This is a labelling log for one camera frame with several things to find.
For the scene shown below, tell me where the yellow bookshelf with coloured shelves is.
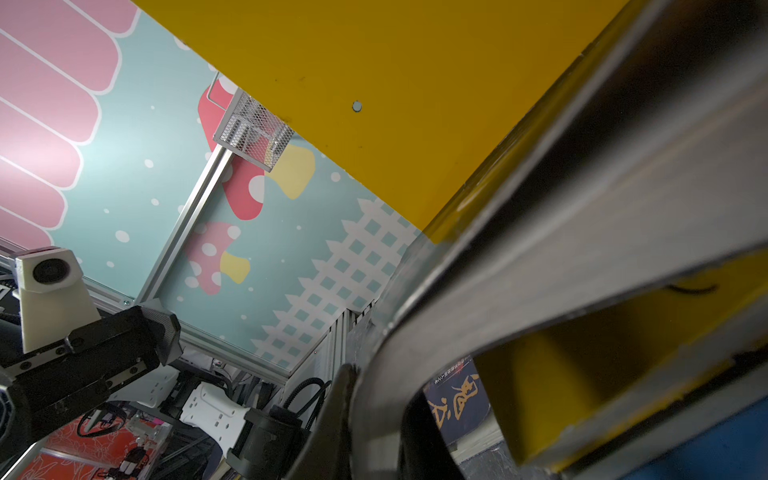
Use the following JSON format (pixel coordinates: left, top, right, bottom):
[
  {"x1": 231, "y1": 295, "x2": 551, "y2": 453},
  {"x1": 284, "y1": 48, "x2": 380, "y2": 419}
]
[{"x1": 141, "y1": 1, "x2": 767, "y2": 479}]

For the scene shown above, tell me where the white wire wall basket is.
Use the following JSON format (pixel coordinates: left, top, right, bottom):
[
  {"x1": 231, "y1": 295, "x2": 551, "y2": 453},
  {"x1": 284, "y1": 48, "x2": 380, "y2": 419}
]
[{"x1": 206, "y1": 71, "x2": 294, "y2": 173}]

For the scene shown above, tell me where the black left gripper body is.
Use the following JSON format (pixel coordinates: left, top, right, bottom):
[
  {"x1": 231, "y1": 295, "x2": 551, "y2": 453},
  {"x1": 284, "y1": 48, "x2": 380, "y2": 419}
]
[{"x1": 1, "y1": 306, "x2": 182, "y2": 447}]

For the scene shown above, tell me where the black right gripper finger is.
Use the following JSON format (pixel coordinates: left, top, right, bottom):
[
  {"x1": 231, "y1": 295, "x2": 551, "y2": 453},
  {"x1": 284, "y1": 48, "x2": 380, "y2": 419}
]
[{"x1": 286, "y1": 364, "x2": 358, "y2": 480}]

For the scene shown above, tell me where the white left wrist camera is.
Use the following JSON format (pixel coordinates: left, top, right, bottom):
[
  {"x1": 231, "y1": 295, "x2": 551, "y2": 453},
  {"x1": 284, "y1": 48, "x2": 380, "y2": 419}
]
[{"x1": 14, "y1": 247, "x2": 100, "y2": 353}]

